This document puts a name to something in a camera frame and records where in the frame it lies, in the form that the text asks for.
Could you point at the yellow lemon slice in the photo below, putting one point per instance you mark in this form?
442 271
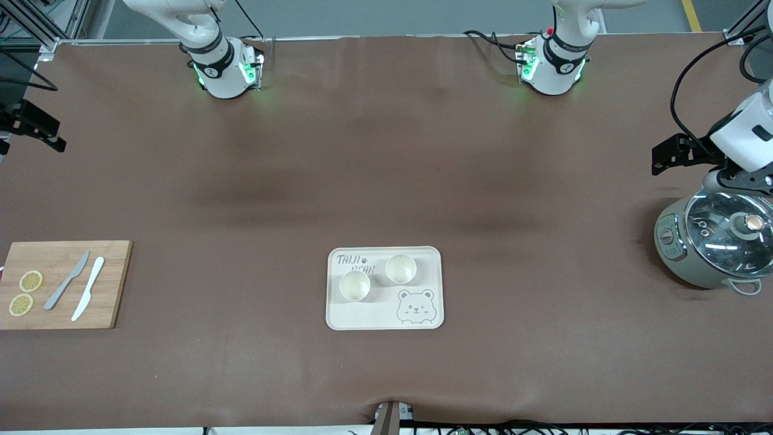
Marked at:
20 304
31 281

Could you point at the glass pot lid with knob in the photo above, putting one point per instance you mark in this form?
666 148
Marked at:
724 254

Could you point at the cream tray with bear print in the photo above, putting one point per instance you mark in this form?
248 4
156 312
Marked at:
374 314

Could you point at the grey plastic knife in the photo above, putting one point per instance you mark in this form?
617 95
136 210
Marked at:
66 281

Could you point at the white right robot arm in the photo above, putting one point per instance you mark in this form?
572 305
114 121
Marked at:
220 72

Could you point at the aluminium frame corner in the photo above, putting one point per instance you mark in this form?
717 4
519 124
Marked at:
746 27

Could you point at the white plastic knife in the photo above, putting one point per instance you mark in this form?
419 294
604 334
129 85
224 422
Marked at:
89 287

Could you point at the aluminium frame with black braces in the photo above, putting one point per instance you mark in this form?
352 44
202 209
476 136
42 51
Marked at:
48 42

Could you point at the brown table cover mat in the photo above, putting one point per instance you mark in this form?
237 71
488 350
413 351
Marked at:
302 181

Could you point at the green electric cooking pot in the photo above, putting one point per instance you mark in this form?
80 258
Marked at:
670 254

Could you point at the white plastic cup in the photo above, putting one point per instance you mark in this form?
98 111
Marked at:
400 269
355 286

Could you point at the aluminium profile post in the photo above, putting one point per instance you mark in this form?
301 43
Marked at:
389 420

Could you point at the wooden cutting board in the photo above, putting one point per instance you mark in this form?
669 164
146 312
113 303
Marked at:
115 284

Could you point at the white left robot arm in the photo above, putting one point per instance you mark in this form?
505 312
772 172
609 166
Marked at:
555 72

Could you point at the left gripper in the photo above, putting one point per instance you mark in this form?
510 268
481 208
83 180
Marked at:
694 151

